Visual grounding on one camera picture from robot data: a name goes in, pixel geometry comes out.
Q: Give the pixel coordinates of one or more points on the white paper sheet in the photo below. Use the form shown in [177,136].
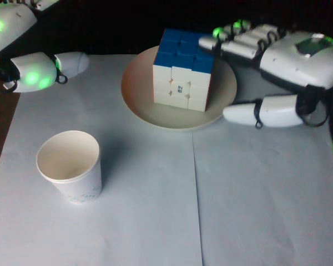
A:
[127,194]
[266,194]

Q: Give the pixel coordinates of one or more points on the round cream plate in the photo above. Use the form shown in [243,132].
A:
[144,108]

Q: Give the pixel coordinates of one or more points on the multicolour Rubik's cube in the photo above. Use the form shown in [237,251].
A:
[180,88]

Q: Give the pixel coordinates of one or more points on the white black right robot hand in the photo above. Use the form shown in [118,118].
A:
[294,61]

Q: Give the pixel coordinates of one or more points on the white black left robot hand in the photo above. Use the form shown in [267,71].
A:
[30,72]

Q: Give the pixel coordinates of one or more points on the white paper cup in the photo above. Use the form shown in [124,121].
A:
[80,183]

